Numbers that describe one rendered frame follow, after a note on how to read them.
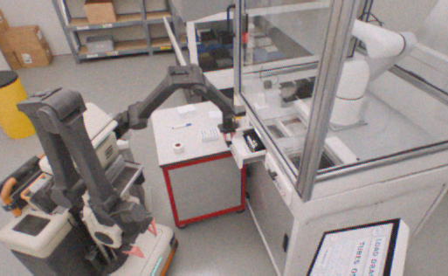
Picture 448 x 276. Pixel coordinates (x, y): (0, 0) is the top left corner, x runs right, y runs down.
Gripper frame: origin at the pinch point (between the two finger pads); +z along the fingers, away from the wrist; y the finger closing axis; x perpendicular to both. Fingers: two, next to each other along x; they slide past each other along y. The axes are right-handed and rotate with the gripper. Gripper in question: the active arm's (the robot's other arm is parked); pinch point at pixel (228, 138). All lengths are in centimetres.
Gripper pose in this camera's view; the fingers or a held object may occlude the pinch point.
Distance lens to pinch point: 162.6
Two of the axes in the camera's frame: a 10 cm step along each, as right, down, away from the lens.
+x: -3.1, -6.0, 7.4
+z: 0.3, 7.7, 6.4
